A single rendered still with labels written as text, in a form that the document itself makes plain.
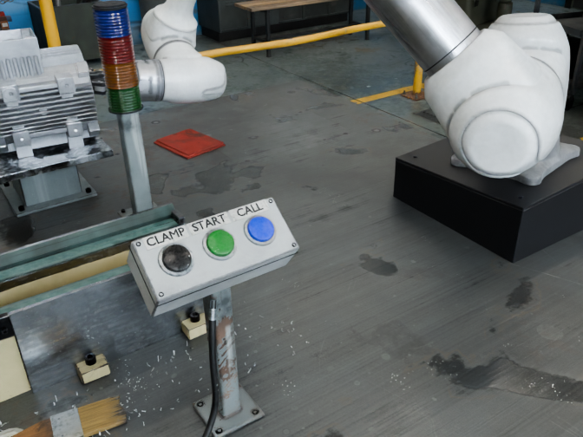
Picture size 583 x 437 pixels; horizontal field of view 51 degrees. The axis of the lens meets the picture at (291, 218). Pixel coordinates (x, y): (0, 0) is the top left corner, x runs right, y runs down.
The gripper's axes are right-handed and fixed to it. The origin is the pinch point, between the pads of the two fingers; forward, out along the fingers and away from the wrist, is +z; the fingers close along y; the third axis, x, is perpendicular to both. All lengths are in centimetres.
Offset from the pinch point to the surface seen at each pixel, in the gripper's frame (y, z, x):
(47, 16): -177, -26, 16
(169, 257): 80, -4, -3
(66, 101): 8.5, -5.3, 1.8
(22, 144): 9.7, 3.2, 9.6
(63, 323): 60, 4, 17
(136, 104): 22.4, -15.5, -1.5
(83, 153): 9.9, -7.9, 12.2
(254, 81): -298, -190, 79
